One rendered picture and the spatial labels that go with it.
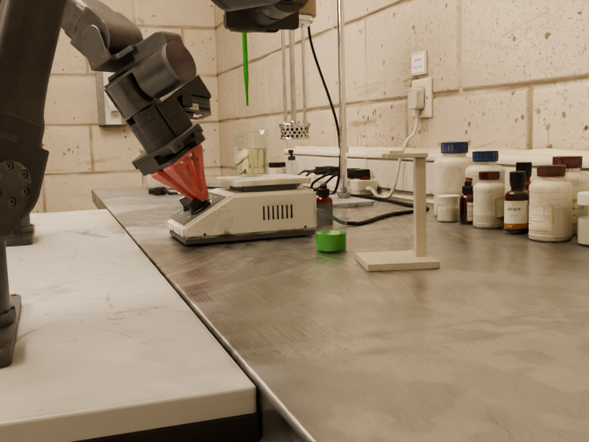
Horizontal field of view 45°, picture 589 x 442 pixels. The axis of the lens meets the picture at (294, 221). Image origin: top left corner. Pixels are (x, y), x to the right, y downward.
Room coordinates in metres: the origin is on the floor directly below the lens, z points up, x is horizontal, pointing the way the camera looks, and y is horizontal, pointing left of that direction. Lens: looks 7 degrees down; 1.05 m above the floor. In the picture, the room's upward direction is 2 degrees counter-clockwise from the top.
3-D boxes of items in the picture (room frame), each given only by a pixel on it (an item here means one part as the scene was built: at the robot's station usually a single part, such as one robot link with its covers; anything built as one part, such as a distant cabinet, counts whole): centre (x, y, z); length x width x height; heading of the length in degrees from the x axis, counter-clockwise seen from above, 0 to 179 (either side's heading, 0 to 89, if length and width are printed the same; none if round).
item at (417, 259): (0.80, -0.11, 0.96); 0.08 x 0.08 x 0.13; 4
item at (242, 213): (1.06, 0.07, 0.94); 0.22 x 0.13 x 0.08; 110
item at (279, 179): (1.07, 0.05, 0.98); 0.12 x 0.12 x 0.01; 20
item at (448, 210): (1.16, -0.25, 0.92); 0.04 x 0.04 x 0.04
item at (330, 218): (0.90, -0.05, 0.93); 0.04 x 0.04 x 0.06
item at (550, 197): (0.94, -0.34, 0.95); 0.06 x 0.06 x 0.10
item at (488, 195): (1.08, -0.30, 0.94); 0.05 x 0.05 x 0.09
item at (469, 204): (1.13, -0.28, 0.94); 0.03 x 0.03 x 0.07
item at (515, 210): (1.01, -0.32, 0.94); 0.04 x 0.04 x 0.09
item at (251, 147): (1.06, 0.06, 1.02); 0.06 x 0.05 x 0.08; 143
